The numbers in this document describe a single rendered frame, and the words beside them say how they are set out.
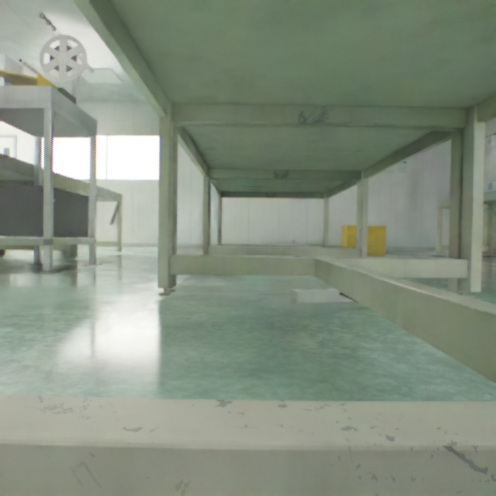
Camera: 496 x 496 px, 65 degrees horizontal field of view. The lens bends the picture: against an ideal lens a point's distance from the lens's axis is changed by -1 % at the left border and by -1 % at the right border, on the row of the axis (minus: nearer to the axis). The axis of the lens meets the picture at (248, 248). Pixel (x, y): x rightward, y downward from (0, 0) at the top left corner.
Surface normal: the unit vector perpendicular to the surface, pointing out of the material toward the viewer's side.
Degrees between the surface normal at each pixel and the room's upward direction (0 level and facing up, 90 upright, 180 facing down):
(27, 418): 0
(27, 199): 90
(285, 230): 90
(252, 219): 90
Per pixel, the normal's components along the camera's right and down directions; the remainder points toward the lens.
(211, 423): 0.01, -1.00
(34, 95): 0.00, 0.03
